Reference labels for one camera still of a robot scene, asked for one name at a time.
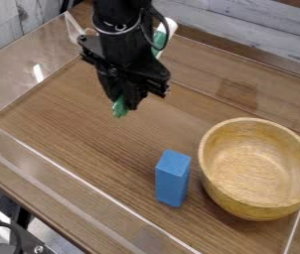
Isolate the black metal bracket with bolt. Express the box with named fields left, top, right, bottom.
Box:
left=16, top=227, right=50, bottom=254

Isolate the clear acrylic corner bracket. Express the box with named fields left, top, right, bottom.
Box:
left=64, top=12, right=96, bottom=45

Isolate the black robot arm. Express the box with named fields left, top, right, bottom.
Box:
left=76, top=0, right=171, bottom=110

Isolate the brown wooden bowl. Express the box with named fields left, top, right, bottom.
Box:
left=198, top=117, right=300, bottom=221

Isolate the black cable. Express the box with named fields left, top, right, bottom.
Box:
left=0, top=221, right=25, bottom=254

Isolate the clear acrylic barrier wall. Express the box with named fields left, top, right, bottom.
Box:
left=0, top=9, right=300, bottom=254

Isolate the blue rectangular block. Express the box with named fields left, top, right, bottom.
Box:
left=155, top=150, right=191, bottom=207

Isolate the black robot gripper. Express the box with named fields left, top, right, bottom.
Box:
left=76, top=35, right=171, bottom=110

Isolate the green and white marker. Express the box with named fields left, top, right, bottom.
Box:
left=111, top=17, right=178, bottom=118

